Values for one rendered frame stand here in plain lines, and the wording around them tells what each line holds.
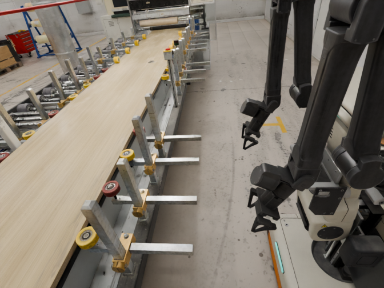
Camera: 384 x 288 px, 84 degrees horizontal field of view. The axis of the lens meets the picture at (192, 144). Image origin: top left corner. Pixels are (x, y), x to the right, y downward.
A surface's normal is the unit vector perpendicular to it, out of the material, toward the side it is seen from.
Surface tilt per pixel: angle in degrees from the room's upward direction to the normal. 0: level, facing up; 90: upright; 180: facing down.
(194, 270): 0
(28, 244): 0
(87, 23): 90
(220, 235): 0
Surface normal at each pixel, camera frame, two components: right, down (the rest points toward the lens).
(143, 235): -0.10, -0.79
